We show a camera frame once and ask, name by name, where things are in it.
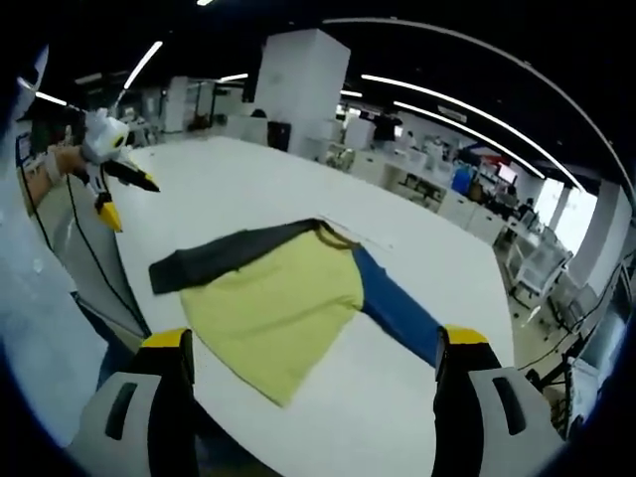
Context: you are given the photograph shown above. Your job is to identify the row of white cabinets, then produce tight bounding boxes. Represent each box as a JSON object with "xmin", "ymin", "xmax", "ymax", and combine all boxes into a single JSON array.
[{"xmin": 342, "ymin": 143, "xmax": 508, "ymax": 244}]

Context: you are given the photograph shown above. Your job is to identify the yellow garment blue grey sleeves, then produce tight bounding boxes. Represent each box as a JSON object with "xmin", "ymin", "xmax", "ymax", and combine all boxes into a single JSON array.
[{"xmin": 147, "ymin": 218, "xmax": 441, "ymax": 408}]

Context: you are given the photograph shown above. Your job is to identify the table socket strip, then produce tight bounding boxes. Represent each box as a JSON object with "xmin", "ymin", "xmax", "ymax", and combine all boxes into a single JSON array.
[{"xmin": 317, "ymin": 214, "xmax": 394, "ymax": 249}]

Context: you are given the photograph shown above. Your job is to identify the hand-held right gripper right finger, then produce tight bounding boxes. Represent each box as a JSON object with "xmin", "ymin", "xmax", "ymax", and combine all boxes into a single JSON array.
[{"xmin": 431, "ymin": 325, "xmax": 565, "ymax": 477}]

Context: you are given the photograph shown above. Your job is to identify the blue container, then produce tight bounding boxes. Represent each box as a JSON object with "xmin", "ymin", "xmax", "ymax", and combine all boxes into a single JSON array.
[{"xmin": 450, "ymin": 166, "xmax": 473, "ymax": 195}]

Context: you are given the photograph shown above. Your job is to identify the person's left hand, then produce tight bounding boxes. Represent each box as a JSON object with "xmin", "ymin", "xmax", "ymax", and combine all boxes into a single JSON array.
[{"xmin": 52, "ymin": 143, "xmax": 93, "ymax": 175}]

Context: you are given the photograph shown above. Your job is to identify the short ceiling light strip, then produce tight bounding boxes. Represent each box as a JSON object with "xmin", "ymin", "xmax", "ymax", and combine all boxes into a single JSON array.
[
  {"xmin": 34, "ymin": 90, "xmax": 69, "ymax": 108},
  {"xmin": 123, "ymin": 41, "xmax": 164, "ymax": 90}
]

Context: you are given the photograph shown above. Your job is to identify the white office chair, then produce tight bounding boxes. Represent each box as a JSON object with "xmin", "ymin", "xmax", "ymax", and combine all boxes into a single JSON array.
[{"xmin": 506, "ymin": 226, "xmax": 572, "ymax": 309}]

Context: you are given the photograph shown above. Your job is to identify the person's white shirt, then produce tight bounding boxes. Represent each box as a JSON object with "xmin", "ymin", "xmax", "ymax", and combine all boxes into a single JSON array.
[{"xmin": 0, "ymin": 118, "xmax": 108, "ymax": 443}]

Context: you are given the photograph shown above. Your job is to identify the white square pillar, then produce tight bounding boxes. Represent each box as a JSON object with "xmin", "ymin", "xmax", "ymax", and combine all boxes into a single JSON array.
[{"xmin": 252, "ymin": 28, "xmax": 352, "ymax": 158}]

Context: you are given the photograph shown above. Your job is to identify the thin black cord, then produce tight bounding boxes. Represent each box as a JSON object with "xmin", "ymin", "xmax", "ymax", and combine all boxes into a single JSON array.
[{"xmin": 17, "ymin": 161, "xmax": 57, "ymax": 249}]

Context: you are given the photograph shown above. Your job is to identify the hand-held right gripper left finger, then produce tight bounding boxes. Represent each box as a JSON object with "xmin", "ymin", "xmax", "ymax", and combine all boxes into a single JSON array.
[{"xmin": 67, "ymin": 326, "xmax": 200, "ymax": 477}]

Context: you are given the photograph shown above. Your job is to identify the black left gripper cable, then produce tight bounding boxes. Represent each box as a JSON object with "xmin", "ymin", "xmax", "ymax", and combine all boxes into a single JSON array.
[{"xmin": 67, "ymin": 173, "xmax": 150, "ymax": 335}]

